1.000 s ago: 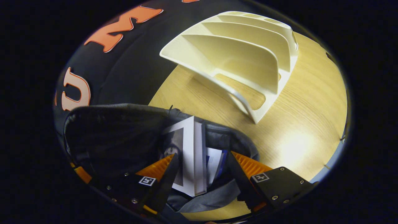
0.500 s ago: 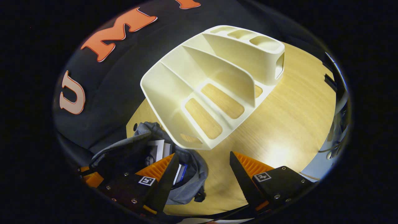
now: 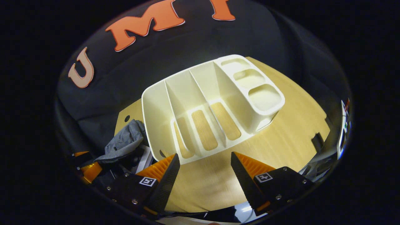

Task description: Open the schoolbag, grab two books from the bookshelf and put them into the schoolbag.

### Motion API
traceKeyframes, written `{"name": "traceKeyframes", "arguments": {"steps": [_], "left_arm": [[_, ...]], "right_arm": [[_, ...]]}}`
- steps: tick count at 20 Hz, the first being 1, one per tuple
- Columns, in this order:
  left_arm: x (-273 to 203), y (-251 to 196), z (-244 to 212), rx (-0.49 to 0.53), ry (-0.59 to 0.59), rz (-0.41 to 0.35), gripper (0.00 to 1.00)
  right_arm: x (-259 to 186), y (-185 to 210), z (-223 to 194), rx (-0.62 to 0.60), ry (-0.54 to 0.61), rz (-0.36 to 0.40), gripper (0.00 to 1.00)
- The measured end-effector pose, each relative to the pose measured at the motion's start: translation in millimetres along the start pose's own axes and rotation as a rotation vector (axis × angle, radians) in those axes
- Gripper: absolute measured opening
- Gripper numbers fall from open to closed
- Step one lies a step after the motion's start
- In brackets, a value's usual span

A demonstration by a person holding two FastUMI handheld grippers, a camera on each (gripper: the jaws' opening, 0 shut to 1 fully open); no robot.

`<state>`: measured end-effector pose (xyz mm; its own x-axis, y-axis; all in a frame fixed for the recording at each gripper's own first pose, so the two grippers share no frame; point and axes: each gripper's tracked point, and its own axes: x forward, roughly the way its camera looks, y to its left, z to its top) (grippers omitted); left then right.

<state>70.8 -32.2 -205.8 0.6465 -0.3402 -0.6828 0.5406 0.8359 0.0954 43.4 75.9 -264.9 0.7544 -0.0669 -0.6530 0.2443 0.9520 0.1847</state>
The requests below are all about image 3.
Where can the white bookshelf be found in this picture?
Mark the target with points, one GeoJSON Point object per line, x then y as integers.
{"type": "Point", "coordinates": [200, 93]}

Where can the black backdrop cloth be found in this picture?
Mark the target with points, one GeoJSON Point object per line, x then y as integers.
{"type": "Point", "coordinates": [156, 56]}

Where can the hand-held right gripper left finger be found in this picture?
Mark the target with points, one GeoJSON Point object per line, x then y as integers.
{"type": "Point", "coordinates": [167, 184]}

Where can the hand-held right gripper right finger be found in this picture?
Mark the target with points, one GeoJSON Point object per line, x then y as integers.
{"type": "Point", "coordinates": [245, 184]}

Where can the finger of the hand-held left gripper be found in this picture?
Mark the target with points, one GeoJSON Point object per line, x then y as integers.
{"type": "Point", "coordinates": [92, 172]}
{"type": "Point", "coordinates": [80, 154]}

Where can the book with white cover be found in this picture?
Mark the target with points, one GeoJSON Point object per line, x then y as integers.
{"type": "Point", "coordinates": [144, 159]}

